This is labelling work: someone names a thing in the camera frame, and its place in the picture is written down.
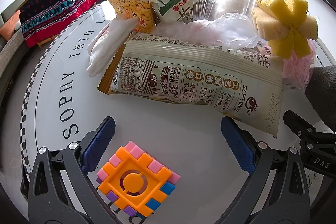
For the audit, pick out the orange cushion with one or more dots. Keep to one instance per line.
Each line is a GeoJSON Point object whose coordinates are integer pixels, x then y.
{"type": "Point", "coordinates": [11, 27]}

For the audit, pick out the clear thin plastic bag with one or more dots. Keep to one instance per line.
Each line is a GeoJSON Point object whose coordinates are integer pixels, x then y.
{"type": "Point", "coordinates": [223, 29]}

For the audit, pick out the dark grey cloth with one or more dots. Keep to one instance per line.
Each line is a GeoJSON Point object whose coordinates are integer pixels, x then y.
{"type": "Point", "coordinates": [323, 98]}

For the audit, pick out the green white milk carton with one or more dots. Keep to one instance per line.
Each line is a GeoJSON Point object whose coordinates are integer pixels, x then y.
{"type": "Point", "coordinates": [173, 1]}

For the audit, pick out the beige printed snack bag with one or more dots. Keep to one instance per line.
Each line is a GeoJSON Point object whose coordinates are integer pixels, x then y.
{"type": "Point", "coordinates": [183, 82]}

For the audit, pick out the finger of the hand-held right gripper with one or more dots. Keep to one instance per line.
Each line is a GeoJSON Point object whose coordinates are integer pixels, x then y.
{"type": "Point", "coordinates": [302, 128]}

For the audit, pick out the wooden drying rack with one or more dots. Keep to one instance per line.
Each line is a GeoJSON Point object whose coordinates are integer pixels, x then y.
{"type": "Point", "coordinates": [43, 43]}

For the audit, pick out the yellow sponge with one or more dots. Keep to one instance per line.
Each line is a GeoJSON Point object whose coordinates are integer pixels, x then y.
{"type": "Point", "coordinates": [283, 19]}

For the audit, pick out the white cloth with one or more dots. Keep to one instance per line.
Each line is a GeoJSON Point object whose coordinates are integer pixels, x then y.
{"type": "Point", "coordinates": [105, 50]}

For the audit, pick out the pink mesh scrubber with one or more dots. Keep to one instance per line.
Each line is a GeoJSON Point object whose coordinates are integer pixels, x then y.
{"type": "Point", "coordinates": [296, 69]}

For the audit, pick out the orange pink toy puzzle cube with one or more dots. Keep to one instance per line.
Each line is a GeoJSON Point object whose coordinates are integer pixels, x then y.
{"type": "Point", "coordinates": [131, 182]}

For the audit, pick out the yellow corn snack bag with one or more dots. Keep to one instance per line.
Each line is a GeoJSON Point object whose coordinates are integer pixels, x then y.
{"type": "Point", "coordinates": [134, 7]}

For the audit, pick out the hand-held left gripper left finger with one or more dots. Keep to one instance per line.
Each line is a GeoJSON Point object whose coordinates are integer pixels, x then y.
{"type": "Point", "coordinates": [101, 146]}

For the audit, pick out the grey quilted sofa cover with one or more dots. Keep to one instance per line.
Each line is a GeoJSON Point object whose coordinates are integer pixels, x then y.
{"type": "Point", "coordinates": [10, 53]}

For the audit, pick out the green sofa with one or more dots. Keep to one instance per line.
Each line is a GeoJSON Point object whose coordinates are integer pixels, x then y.
{"type": "Point", "coordinates": [8, 16]}

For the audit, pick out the navy red printed blanket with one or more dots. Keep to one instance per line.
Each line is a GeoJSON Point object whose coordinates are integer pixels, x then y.
{"type": "Point", "coordinates": [57, 3]}

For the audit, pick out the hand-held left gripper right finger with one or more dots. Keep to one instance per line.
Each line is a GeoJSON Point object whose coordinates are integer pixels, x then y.
{"type": "Point", "coordinates": [236, 146]}

